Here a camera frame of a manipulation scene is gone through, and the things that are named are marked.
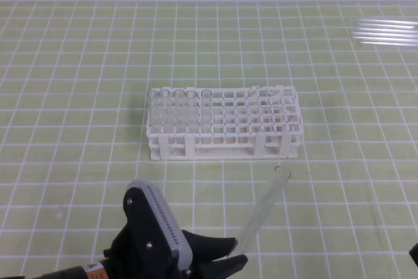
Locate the spare glass tube top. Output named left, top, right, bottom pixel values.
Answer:
left=357, top=18, right=417, bottom=28

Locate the green grid tablecloth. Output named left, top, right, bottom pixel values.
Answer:
left=1, top=2, right=417, bottom=278

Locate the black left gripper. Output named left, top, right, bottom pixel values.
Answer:
left=108, top=180, right=248, bottom=279

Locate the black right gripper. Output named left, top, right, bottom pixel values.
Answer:
left=409, top=243, right=418, bottom=265

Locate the spare glass tube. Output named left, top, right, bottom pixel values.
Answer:
left=359, top=40, right=417, bottom=47
left=357, top=18, right=417, bottom=28
left=352, top=32, right=417, bottom=40
left=355, top=25, right=417, bottom=34

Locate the clear glass test tube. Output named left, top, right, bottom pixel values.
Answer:
left=234, top=165, right=291, bottom=255
left=201, top=90, right=212, bottom=134

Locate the spare glass tube bottom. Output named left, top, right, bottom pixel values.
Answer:
left=359, top=40, right=417, bottom=47

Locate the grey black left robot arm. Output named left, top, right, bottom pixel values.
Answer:
left=43, top=180, right=248, bottom=279

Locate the white plastic test tube rack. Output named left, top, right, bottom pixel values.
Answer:
left=146, top=85, right=304, bottom=161

